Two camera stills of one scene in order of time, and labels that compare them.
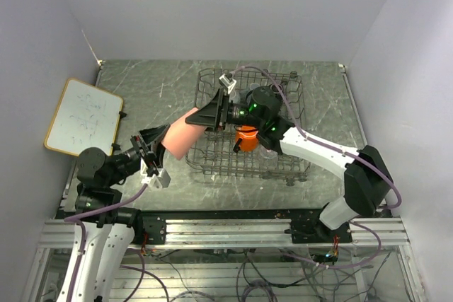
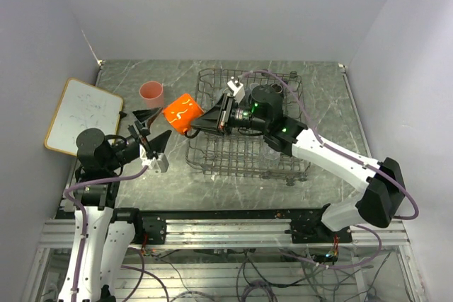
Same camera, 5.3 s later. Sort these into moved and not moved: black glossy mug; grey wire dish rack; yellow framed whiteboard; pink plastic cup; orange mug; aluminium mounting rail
Moved: pink plastic cup; orange mug
Not moved: black glossy mug; yellow framed whiteboard; grey wire dish rack; aluminium mounting rail
